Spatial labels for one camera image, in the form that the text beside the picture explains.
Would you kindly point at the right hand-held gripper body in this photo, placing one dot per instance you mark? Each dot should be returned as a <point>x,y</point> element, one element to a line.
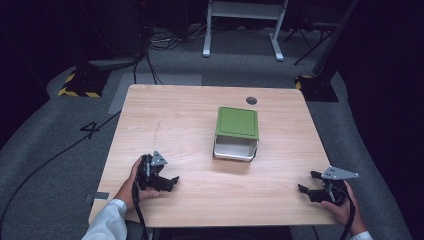
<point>333,193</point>

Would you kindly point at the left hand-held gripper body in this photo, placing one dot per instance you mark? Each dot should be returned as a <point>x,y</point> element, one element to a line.
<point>150,173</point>

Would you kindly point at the white drawer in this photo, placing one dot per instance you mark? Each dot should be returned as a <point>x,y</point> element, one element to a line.
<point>235,150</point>

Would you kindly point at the green storage box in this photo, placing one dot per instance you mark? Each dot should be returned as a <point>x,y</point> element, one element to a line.
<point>237,122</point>

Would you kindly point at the person's right hand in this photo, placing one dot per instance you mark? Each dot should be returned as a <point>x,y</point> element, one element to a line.
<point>346,215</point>

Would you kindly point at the person's left hand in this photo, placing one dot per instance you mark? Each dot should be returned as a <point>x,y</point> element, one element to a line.
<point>128,191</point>

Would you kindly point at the grey tape strip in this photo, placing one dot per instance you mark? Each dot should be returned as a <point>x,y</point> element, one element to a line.
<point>100,196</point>

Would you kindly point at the person's dark trousers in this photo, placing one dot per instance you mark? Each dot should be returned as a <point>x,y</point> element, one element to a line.
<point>213,234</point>

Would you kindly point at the black yellow striped stand base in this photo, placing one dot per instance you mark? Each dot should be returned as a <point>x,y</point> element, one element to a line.
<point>316,88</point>
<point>83,85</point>

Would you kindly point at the black folding stand legs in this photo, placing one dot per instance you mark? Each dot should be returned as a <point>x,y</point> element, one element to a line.
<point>311,36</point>

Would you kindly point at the dark equipment cabinet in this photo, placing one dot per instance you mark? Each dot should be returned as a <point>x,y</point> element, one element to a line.
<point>116,30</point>

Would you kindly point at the grey metal stand post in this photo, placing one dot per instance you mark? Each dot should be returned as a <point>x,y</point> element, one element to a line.
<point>333,40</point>

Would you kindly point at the white desk frame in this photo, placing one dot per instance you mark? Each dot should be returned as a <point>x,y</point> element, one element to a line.
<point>245,10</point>

